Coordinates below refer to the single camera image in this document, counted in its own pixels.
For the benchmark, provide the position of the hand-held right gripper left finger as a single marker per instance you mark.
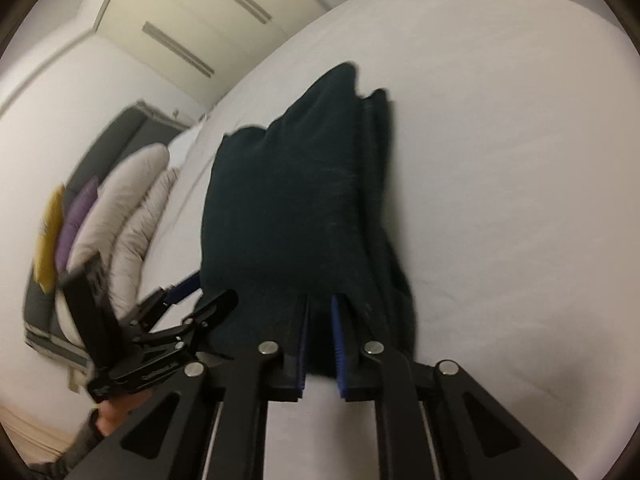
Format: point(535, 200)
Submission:
point(302, 380)

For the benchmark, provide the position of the person's left hand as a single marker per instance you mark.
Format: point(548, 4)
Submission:
point(117, 412)

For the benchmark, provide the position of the person's left forearm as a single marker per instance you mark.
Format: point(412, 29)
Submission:
point(75, 452)

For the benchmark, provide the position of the dark green sweater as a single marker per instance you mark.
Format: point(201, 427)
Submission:
point(285, 200)

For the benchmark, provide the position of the white pillow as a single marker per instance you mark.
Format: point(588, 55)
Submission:
point(185, 145)

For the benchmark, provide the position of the beige duvet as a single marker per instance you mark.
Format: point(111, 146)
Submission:
point(125, 200)

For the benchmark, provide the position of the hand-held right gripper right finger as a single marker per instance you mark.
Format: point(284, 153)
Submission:
point(338, 350)

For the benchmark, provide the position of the bed with white sheet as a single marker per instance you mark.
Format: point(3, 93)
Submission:
point(500, 160)

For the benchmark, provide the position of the cream wardrobe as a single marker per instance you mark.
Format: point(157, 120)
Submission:
point(200, 10)

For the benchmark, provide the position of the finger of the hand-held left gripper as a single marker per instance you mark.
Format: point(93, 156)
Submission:
point(177, 291)
point(215, 307)

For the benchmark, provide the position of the purple cushion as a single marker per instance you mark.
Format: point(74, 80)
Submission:
point(75, 220)

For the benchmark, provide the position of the yellow cushion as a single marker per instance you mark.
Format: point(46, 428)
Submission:
point(47, 240)

